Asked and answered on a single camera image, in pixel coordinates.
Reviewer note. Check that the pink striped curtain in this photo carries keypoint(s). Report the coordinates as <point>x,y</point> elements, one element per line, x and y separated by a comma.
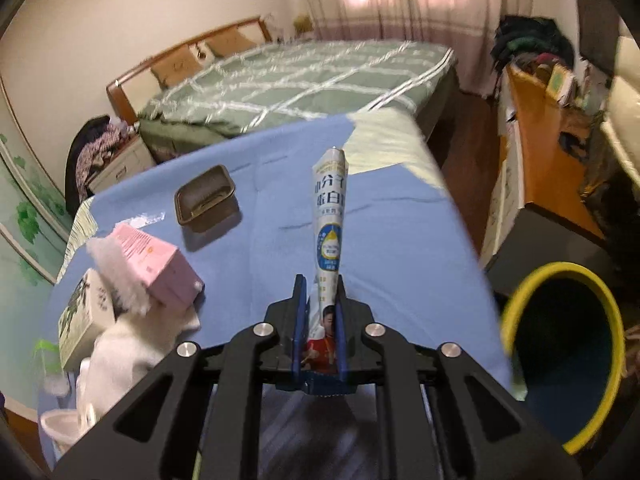
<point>425,0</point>

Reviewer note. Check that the pile of dark clothes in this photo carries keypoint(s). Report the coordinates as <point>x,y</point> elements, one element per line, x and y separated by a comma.
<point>530,40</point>

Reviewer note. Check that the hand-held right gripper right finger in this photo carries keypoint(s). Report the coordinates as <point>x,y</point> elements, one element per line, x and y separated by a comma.
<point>340,320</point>

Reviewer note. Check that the wooden desk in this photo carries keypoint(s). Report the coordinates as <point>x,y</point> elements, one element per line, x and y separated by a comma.
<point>545,150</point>

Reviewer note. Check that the blue cloth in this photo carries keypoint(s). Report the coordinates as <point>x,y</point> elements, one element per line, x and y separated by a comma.
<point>400,260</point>

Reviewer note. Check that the white milk carton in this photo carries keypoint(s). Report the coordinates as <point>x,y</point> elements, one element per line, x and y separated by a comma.
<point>327,210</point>

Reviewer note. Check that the white fluffy cloth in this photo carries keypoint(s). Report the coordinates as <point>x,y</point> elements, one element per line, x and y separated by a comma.
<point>120,275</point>

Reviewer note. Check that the green checked quilt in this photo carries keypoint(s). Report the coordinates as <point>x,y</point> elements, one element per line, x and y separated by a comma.
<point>300,80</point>

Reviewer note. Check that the wooden bed headboard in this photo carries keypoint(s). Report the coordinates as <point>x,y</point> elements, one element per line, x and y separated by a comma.
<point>125,95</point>

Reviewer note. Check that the pink carton box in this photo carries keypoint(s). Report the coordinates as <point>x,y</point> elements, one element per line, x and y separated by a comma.
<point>160,265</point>

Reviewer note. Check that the wardrobe with leaf print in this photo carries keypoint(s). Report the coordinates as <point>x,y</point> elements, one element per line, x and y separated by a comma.
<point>25,210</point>

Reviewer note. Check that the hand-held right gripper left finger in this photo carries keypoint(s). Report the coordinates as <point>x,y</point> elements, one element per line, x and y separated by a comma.
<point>300,320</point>

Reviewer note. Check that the white nightstand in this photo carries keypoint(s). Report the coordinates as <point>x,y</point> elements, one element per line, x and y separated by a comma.
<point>125,165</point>

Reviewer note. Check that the green and white printed box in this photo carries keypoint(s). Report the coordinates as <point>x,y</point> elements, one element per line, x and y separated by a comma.
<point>80,320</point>

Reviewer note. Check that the brown pillow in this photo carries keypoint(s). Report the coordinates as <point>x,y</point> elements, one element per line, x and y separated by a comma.
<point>230,44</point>
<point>175,66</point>

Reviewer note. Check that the white rounded object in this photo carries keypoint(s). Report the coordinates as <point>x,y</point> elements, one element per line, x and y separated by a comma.
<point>622,110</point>

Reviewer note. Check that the purple patterned garment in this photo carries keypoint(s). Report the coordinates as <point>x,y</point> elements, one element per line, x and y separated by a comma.
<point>100,145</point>

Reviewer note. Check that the headboard ornament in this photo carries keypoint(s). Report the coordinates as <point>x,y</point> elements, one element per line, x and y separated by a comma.
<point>201,51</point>

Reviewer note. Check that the yellow box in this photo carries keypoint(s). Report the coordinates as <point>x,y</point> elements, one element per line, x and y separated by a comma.
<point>302,24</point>

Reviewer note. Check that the brown plastic tray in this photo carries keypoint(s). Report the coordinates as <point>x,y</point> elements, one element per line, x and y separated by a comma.
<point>205,195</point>

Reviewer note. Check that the blue bin with yellow rim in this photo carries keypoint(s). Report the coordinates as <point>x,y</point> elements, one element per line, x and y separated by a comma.
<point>565,350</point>

